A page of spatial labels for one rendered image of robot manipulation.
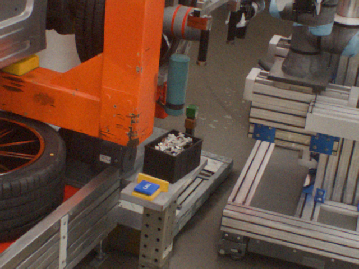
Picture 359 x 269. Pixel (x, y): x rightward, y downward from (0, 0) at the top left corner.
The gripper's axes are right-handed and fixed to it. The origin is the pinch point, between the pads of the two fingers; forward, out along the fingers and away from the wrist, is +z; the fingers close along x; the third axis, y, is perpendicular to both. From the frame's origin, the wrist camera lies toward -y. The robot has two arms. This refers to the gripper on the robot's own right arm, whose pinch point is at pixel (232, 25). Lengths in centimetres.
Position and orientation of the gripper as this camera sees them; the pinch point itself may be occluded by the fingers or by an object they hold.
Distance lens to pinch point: 332.9
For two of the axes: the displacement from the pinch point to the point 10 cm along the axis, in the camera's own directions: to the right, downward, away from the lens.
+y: 1.0, -9.0, -4.2
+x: 9.1, 2.5, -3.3
